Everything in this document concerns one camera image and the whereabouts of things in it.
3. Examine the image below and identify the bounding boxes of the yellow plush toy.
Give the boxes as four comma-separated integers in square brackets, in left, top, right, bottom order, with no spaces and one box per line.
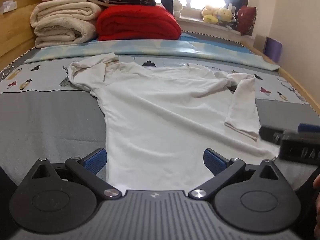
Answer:
[201,6,233,25]

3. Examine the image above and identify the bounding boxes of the white long-sleeve shirt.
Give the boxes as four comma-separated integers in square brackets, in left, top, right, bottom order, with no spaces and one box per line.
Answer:
[68,53,279,192]

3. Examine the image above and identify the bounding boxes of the cream folded blanket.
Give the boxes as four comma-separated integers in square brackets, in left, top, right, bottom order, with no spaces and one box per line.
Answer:
[30,0,102,49]

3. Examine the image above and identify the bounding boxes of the purple bin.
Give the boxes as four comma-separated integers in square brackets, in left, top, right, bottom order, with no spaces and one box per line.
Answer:
[264,37,283,63]

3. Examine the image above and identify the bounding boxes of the red folded blanket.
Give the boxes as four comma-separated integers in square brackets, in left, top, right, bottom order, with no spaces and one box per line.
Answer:
[95,5,182,41]

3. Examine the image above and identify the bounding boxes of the person's right hand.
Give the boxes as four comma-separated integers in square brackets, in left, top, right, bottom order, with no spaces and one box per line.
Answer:
[312,173,320,230]

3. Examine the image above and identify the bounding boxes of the white plush toy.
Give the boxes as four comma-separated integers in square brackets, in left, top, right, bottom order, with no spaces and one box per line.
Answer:
[173,0,183,18]

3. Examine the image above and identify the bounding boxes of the grey patterned bed sheet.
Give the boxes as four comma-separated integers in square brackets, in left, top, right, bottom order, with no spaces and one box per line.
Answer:
[1,49,319,183]

